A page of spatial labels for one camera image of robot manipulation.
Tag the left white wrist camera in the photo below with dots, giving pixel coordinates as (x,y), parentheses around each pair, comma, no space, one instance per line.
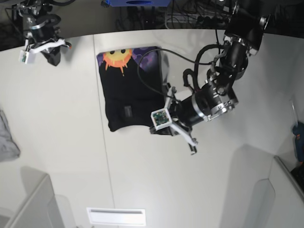
(161,119)

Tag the white tray front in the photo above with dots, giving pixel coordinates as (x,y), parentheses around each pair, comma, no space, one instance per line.
(117,217)

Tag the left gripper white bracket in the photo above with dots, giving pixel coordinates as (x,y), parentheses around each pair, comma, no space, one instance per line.
(186,113)

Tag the blue glue gun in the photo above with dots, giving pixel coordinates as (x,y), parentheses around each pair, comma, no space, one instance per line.
(298,132)

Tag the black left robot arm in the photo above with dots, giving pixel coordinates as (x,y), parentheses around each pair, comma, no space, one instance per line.
(242,39)

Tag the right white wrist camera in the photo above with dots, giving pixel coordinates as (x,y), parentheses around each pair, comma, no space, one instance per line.
(26,57)

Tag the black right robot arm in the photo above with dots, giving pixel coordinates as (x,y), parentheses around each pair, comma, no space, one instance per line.
(35,11)

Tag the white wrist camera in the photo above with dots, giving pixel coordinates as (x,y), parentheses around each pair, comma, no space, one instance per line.
(26,57)
(161,119)

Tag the black T-shirt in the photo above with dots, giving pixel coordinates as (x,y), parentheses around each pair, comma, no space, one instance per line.
(131,79)

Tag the grey cloth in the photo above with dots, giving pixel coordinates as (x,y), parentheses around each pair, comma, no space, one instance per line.
(8,149)

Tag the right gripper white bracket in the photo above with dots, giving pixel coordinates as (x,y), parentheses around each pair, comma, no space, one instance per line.
(43,37)

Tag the blue box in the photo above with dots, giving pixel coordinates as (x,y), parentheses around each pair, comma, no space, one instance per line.
(138,3)

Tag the black keyboard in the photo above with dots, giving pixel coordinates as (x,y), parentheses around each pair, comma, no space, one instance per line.
(298,174)

